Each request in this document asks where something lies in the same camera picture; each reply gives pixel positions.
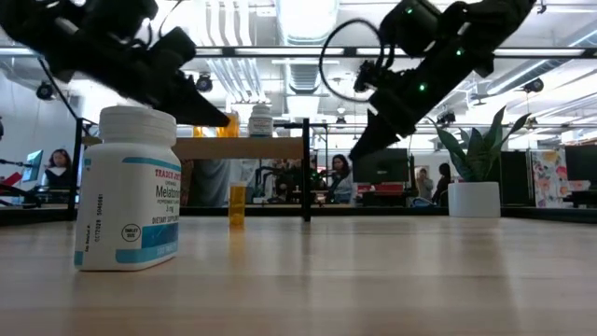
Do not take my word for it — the wooden shelf with black legs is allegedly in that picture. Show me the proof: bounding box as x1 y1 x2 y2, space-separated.
67 117 312 223

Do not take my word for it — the black screen back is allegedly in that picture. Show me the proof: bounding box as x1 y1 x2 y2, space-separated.
351 147 411 185

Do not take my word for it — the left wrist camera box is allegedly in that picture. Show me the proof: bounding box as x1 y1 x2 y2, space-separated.
145 25 198 71

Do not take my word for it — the large orange pill bottle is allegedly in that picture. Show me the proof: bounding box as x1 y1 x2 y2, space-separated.
215 113 241 138

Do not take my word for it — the red storage box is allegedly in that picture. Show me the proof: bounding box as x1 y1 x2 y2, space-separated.
368 182 407 193

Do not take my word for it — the snake plant in white pot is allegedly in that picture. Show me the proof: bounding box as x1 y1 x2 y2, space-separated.
434 105 533 219

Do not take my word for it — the black aluminium rig frame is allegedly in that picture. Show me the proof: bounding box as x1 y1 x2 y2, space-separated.
0 203 597 227

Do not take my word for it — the grey hanging cloth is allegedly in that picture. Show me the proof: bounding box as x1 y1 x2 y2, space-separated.
193 159 234 207

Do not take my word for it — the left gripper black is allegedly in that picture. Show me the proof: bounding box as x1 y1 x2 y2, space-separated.
69 32 231 127

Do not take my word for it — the white bottle with blue label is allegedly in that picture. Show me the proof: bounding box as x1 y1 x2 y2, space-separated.
247 104 274 138

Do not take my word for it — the mandala pattern tapestry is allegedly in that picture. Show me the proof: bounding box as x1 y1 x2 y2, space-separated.
180 159 195 206

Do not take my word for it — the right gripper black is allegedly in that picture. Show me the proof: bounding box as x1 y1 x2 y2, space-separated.
349 66 442 160

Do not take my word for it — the long ceiling light bar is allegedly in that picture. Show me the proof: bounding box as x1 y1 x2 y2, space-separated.
0 45 597 59

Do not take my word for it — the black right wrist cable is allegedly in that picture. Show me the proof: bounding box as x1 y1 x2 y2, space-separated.
318 18 388 102

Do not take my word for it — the floral pattern panel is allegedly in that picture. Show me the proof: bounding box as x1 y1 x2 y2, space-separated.
530 148 566 209

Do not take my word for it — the black partition panel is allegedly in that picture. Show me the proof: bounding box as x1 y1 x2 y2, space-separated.
499 149 533 207
563 145 597 188

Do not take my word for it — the silver ceiling air duct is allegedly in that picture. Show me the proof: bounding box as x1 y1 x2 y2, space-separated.
273 0 341 123

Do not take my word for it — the computer monitor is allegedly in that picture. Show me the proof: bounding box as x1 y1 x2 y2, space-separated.
21 148 46 184

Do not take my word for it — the white melatonin bottle teal label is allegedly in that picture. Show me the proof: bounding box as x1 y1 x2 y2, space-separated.
73 105 183 273

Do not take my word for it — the person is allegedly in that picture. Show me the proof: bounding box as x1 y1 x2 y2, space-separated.
327 153 355 205
432 161 452 206
415 166 435 202
42 147 79 191

